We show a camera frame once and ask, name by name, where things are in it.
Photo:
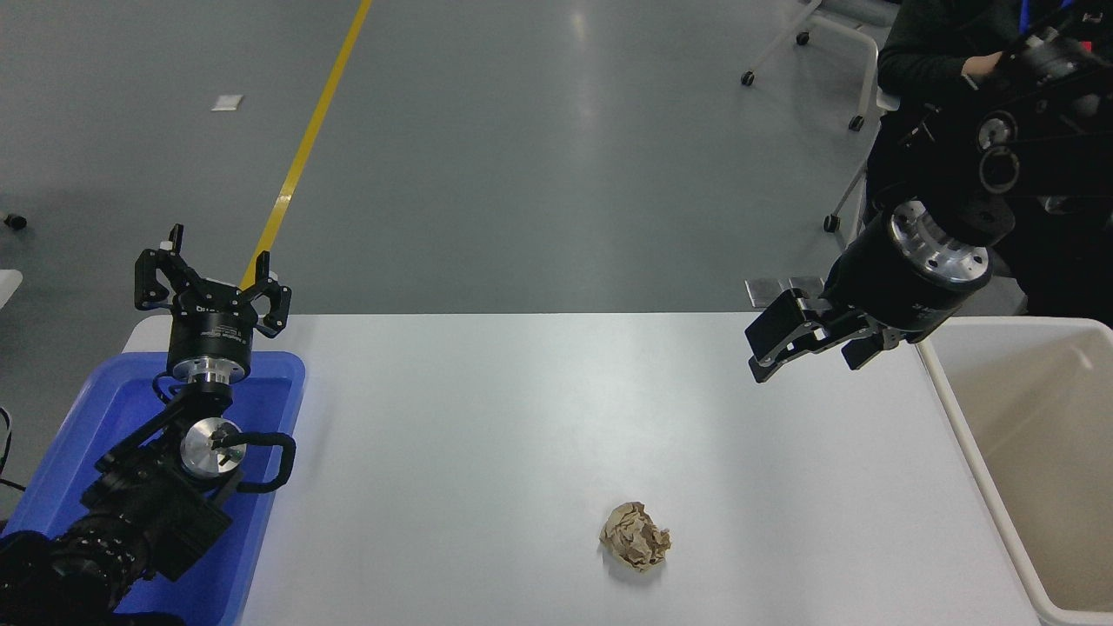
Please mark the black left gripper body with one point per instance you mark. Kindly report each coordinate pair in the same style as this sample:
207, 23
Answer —
211, 335

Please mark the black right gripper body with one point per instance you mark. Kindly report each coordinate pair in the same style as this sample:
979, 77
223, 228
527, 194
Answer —
896, 291

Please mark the metal floor plate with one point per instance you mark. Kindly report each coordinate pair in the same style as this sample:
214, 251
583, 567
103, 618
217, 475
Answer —
807, 283
763, 291

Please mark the person's right hand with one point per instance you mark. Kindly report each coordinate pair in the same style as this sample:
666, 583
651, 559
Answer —
981, 68

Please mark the blue plastic tray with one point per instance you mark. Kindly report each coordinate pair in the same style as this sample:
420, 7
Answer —
269, 391

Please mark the white furniture edge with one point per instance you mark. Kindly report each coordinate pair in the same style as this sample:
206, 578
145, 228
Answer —
7, 287

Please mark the black caster wheel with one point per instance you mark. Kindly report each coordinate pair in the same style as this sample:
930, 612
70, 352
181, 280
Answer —
16, 222

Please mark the large pale bin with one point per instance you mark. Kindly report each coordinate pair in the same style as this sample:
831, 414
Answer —
1043, 435

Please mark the person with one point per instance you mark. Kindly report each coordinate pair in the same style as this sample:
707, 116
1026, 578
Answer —
922, 43

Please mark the crumpled tan paper ball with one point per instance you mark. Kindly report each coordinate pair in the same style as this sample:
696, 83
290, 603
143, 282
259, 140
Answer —
635, 537

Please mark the white wheeled chair frame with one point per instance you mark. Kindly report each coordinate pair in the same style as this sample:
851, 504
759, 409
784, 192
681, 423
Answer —
859, 52

